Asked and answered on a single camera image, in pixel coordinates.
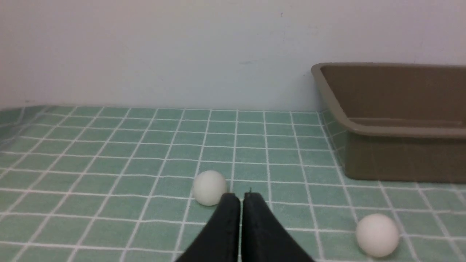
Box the olive plastic bin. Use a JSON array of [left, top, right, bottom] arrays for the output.
[[311, 62, 466, 184]]

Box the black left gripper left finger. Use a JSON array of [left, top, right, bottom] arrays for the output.
[[176, 193, 240, 262]]

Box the green checkered table mat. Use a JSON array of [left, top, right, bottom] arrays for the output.
[[0, 106, 465, 262]]

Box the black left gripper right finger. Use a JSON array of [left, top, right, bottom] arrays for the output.
[[242, 192, 313, 262]]

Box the white ping-pong ball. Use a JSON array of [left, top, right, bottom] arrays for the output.
[[192, 170, 228, 207], [355, 213, 400, 258]]

